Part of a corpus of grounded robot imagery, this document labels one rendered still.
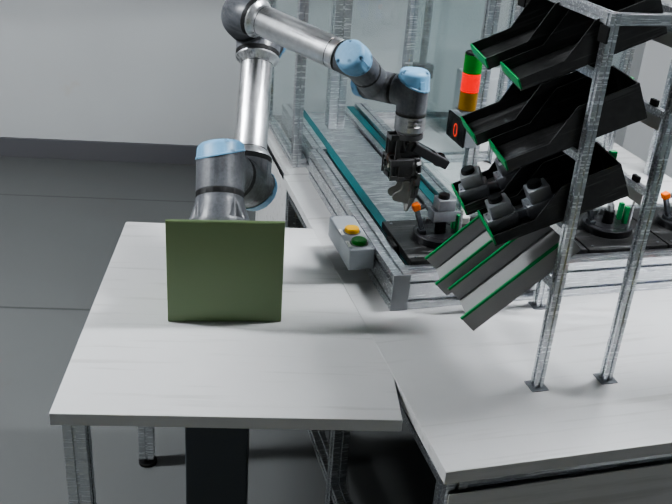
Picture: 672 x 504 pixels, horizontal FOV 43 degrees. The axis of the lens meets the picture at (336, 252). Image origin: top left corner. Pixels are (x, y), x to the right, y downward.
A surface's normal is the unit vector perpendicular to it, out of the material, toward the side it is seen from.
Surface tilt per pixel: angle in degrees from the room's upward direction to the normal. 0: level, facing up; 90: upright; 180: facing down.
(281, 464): 0
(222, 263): 90
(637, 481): 90
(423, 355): 0
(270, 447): 0
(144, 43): 90
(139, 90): 90
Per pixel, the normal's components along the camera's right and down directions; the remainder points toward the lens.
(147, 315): 0.07, -0.89
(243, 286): 0.11, 0.45
